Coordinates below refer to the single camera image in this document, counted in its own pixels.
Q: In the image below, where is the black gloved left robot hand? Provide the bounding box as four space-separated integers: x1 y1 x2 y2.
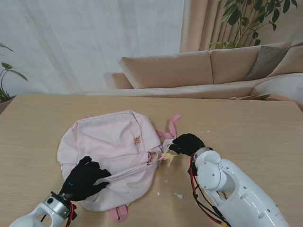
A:
58 156 113 202

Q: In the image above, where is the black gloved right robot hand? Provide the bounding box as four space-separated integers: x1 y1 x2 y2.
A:
169 133 206 157

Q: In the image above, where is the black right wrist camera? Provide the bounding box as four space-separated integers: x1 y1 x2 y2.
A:
188 163 199 177

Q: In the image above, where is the tall small-leaved green plant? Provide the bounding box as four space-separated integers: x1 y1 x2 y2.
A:
208 0 299 50

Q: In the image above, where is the yellow yarn zipper pull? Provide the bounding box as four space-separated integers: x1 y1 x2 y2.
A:
160 144 178 169

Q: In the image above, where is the white beanbag cushion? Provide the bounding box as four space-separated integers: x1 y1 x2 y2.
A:
250 72 303 107

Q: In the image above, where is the beige pleated curtain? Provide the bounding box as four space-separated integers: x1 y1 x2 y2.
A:
179 0 303 52

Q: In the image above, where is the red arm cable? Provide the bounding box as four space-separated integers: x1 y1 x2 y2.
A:
189 152 232 227
65 201 78 227

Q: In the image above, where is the beige sofa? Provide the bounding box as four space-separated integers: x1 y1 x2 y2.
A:
111 41 303 109

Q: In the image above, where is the grey sofa cushion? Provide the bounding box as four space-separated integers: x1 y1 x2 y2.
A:
243 44 292 81

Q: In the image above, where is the pink fabric backpack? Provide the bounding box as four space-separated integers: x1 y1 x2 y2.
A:
57 110 182 222

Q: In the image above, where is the red left arm cable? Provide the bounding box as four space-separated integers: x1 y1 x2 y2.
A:
65 201 78 227

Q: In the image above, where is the white sheer curtain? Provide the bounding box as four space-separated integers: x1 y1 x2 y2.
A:
0 0 185 95

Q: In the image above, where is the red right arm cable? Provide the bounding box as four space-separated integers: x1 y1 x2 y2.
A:
189 152 232 227

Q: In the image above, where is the flat brown cardboard piece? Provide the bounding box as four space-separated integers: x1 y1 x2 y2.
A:
231 94 272 101

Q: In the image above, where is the broad-leaved green plant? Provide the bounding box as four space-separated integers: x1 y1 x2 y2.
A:
0 42 29 104

